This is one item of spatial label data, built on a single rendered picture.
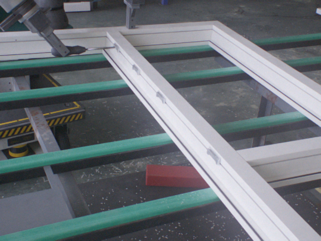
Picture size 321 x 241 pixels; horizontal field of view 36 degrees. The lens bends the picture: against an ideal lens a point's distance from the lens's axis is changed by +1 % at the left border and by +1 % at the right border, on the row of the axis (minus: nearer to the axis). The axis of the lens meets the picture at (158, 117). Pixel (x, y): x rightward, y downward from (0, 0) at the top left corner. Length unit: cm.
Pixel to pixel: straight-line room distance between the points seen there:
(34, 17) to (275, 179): 82
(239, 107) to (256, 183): 243
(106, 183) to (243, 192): 62
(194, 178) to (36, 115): 50
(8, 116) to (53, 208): 149
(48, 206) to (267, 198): 43
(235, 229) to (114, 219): 52
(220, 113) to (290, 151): 218
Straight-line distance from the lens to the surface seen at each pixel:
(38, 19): 149
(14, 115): 246
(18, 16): 151
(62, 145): 259
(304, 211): 153
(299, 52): 460
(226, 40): 179
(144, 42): 178
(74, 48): 156
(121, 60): 158
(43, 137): 129
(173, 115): 123
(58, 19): 238
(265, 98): 170
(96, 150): 115
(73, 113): 246
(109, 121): 305
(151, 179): 149
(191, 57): 182
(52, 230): 94
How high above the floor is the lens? 148
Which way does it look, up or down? 28 degrees down
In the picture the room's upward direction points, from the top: 5 degrees clockwise
